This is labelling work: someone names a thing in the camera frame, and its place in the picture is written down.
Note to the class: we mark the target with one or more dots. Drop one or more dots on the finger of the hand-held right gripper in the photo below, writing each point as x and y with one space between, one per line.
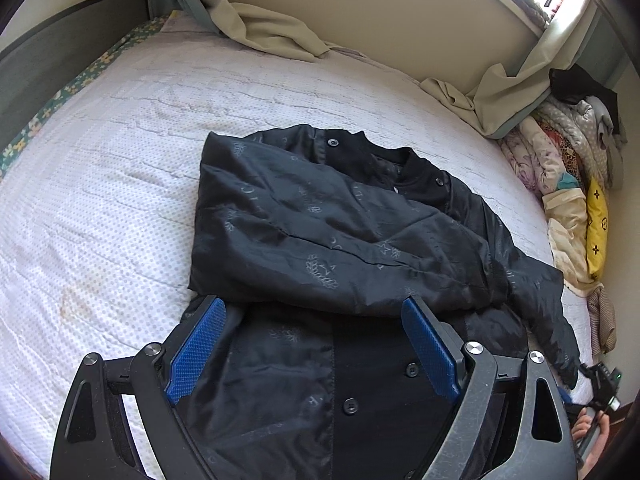
586 372

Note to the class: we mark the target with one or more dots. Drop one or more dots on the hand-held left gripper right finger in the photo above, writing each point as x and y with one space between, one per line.
430 355

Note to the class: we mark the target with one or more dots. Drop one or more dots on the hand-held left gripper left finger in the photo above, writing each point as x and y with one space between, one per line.
196 345

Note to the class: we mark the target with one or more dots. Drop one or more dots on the black jacket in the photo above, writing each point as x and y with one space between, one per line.
325 240

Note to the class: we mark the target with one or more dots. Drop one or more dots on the pile of folded clothes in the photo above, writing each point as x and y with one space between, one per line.
575 120

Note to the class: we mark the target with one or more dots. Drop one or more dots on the person's right hand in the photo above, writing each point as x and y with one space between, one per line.
587 425

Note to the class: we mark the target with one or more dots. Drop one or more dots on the brown knit cloth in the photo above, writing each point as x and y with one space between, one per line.
602 320

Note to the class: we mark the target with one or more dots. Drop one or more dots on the cream blanket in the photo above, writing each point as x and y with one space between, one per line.
567 230

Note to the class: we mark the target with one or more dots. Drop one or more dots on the yellow patterned pillow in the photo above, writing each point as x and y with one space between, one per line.
597 225

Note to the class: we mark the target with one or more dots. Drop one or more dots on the white quilted bed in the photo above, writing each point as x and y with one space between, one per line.
125 170

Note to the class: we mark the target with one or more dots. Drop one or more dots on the colourful patterned cloth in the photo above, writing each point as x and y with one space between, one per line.
562 152

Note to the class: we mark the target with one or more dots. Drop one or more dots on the purple floral quilt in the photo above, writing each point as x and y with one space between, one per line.
530 155

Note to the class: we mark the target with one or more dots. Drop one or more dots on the beige curtain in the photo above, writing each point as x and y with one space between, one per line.
500 90
250 25

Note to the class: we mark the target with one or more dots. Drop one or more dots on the floral bed sheet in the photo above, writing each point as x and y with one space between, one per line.
65 92

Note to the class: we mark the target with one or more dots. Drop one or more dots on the black cloth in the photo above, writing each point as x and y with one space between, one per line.
575 82

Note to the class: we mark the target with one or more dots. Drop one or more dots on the grey headboard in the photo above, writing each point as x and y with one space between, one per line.
65 45

